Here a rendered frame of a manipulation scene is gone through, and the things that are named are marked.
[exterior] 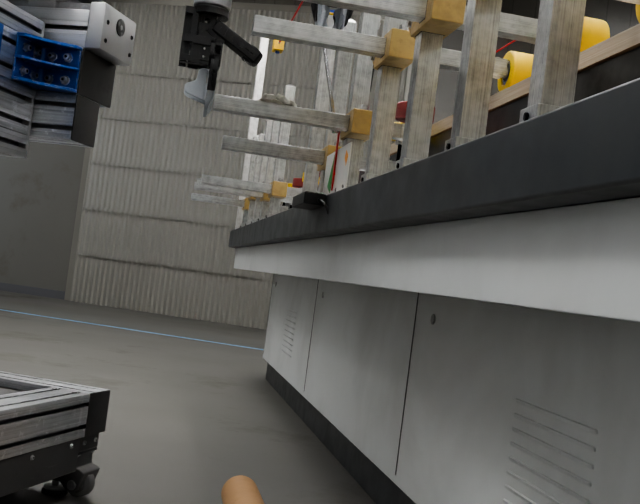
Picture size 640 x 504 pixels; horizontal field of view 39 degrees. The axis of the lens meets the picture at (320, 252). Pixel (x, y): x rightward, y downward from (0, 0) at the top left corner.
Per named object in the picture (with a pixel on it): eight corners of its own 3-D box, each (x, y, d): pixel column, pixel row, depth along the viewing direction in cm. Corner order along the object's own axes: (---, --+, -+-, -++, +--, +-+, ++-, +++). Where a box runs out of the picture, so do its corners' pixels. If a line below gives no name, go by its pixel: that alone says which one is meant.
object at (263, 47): (235, 230, 438) (263, 26, 441) (234, 231, 447) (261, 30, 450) (259, 233, 440) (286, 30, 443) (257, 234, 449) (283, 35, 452)
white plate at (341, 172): (343, 191, 180) (349, 141, 181) (320, 199, 206) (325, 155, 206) (346, 191, 181) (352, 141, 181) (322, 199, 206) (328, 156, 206)
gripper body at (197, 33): (177, 69, 185) (185, 11, 185) (220, 76, 186) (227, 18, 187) (178, 61, 177) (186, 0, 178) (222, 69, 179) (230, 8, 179)
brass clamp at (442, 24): (427, 17, 133) (431, -17, 133) (402, 39, 146) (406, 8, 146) (467, 25, 134) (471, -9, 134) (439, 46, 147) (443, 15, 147)
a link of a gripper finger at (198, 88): (180, 112, 181) (186, 67, 181) (210, 117, 182) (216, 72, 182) (181, 110, 178) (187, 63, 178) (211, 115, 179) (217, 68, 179)
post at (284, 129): (267, 221, 312) (286, 83, 313) (266, 221, 315) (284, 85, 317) (278, 222, 312) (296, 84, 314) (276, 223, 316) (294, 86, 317)
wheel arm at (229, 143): (221, 151, 206) (223, 132, 206) (220, 153, 209) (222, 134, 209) (406, 179, 213) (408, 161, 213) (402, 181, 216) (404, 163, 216)
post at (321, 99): (300, 207, 238) (322, 38, 240) (297, 208, 243) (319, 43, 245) (316, 210, 239) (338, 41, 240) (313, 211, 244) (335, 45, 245)
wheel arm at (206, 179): (200, 185, 304) (202, 172, 304) (200, 186, 307) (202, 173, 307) (327, 203, 311) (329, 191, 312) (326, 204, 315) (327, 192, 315)
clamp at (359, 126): (350, 132, 182) (354, 107, 182) (337, 141, 195) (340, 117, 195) (378, 136, 183) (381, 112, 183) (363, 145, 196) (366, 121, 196)
